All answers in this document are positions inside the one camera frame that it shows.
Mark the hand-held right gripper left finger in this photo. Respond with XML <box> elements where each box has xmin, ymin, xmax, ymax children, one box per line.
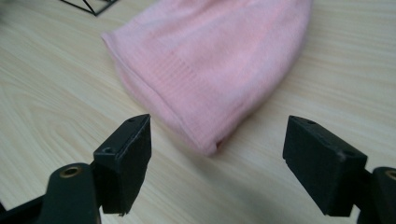
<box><xmin>92</xmin><ymin>113</ymin><xmax>152</xmax><ymax>217</ymax></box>

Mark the pink knitted hat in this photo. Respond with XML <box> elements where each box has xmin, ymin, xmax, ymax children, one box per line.
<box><xmin>101</xmin><ymin>0</ymin><xmax>314</xmax><ymax>157</ymax></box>

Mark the black wire rack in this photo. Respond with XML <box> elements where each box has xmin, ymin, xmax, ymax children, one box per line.
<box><xmin>60</xmin><ymin>0</ymin><xmax>120</xmax><ymax>17</ymax></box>

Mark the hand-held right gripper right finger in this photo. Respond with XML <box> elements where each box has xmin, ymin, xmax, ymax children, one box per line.
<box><xmin>282</xmin><ymin>115</ymin><xmax>369</xmax><ymax>217</ymax></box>

